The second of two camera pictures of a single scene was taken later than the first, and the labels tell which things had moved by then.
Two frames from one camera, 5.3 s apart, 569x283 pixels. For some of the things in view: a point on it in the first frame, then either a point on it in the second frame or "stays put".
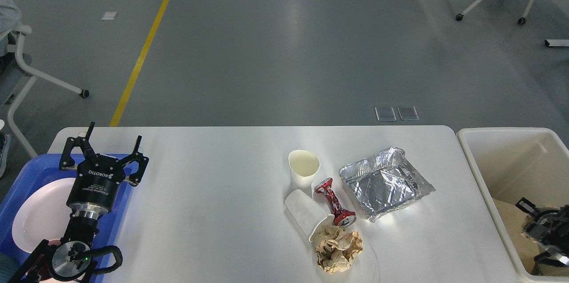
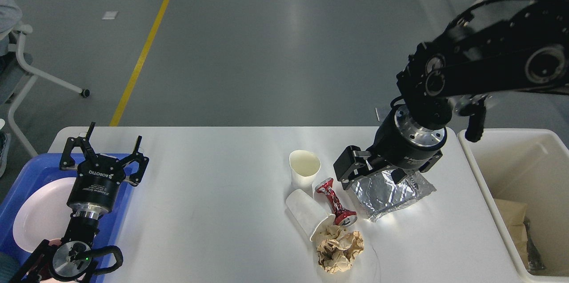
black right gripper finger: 551,257 → 398,175
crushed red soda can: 341,217 stays put
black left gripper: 92,192 stays put
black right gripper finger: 528,206 → 353,165
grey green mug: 8,265 stays put
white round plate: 43,214 stays put
